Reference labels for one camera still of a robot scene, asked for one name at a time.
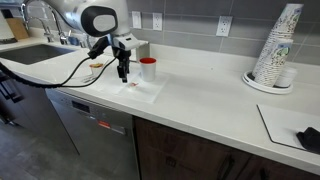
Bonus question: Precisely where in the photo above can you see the white wall power outlet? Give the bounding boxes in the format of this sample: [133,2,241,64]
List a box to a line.
[215,15,233,37]
[152,12,164,32]

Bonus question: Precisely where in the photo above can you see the white box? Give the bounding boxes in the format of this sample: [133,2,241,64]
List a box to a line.
[134,40,151,63]

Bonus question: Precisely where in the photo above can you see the wooden cutting board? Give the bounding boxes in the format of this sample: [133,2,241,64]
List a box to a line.
[5,17,30,41]

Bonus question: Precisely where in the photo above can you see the tall stack patterned paper cups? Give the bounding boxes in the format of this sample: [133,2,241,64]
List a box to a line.
[252,3,304,84]

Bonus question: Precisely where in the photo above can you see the white mat with black edge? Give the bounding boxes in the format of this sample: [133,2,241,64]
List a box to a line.
[256,103,320,155]

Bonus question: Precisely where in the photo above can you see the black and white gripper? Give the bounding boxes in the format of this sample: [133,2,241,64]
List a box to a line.
[111,33,141,84]

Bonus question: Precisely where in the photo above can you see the dark under-sink cabinet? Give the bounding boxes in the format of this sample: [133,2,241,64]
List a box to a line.
[0,69,80,156]

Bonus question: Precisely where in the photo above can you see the stainless steel dishwasher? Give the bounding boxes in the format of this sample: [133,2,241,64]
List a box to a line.
[44,88,141,180]

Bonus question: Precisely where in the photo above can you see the white cup with red inside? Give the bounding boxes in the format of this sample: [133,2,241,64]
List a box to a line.
[139,57,158,83]

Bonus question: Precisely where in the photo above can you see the brown wooden cabinet door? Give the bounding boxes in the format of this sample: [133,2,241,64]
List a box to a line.
[133,116,253,180]

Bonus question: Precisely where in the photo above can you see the plain white cup stack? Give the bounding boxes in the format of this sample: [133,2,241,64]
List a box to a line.
[274,66,298,89]

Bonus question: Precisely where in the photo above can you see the steel kitchen sink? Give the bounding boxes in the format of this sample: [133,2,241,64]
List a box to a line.
[0,43,76,66]

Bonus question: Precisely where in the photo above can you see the small white packet cup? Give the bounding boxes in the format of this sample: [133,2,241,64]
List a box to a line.
[89,62,105,79]

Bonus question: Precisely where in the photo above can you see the blue sink-side object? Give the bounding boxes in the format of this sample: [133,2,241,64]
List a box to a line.
[68,31,88,48]

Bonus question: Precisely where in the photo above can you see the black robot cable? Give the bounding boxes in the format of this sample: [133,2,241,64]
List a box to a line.
[61,57,118,89]
[0,55,93,89]

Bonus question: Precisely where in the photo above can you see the round white tray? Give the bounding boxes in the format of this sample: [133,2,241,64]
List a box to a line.
[242,70,294,95]

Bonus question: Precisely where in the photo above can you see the small chrome faucet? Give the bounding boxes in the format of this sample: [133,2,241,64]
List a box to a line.
[28,16,55,44]

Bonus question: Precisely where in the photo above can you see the black cloth object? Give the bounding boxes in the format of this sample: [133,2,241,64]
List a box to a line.
[296,126,320,154]

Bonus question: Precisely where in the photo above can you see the tall chrome gooseneck faucet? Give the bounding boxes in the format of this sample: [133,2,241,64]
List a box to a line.
[20,1,70,46]

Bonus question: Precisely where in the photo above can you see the short stack patterned paper cups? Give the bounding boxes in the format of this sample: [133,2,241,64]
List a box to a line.
[263,37,294,88]

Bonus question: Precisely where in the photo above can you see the white paper serviette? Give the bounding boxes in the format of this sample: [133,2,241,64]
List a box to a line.
[116,71,170,104]

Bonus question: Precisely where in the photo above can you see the white wall light switch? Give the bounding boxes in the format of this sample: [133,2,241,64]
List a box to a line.
[131,10,143,30]

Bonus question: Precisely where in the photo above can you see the narrow brown cabinet door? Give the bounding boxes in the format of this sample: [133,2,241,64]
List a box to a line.
[236,156,320,180]

